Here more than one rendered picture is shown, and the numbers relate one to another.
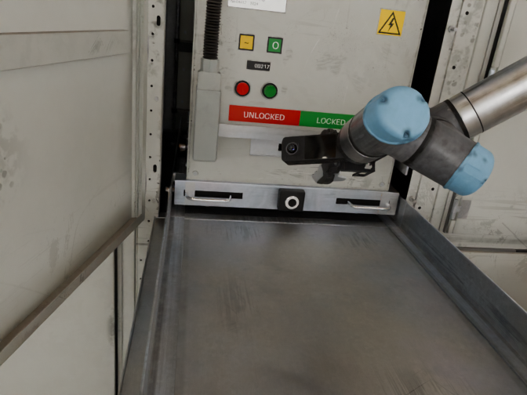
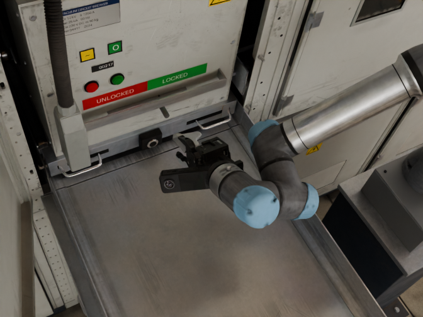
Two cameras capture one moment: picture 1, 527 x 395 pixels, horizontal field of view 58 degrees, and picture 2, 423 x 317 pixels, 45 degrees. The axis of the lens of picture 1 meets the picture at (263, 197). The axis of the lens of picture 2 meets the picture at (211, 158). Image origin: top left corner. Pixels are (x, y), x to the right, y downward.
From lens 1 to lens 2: 78 cm
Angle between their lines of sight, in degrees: 40
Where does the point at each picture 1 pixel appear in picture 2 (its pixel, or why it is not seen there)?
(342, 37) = (177, 19)
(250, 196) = (115, 148)
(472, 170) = (306, 215)
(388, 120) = (254, 224)
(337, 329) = (223, 282)
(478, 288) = not seen: hidden behind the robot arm
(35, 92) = not seen: outside the picture
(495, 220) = (311, 97)
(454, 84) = (279, 28)
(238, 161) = (98, 130)
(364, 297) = (231, 238)
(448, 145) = (291, 209)
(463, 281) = not seen: hidden behind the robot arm
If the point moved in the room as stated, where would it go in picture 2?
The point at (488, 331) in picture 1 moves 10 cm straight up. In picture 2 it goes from (312, 243) to (323, 224)
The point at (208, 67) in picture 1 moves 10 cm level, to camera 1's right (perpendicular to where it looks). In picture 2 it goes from (68, 112) to (118, 104)
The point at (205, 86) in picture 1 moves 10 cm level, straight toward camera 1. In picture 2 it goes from (70, 129) to (86, 167)
